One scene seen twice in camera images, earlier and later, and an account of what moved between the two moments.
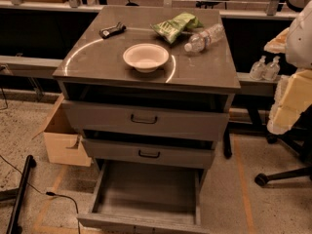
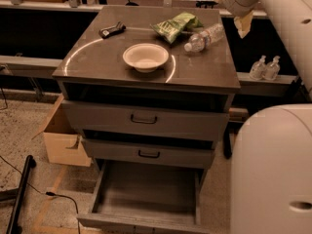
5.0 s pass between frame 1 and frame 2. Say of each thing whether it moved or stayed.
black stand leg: stayed
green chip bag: stayed
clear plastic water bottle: stayed
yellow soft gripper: moved
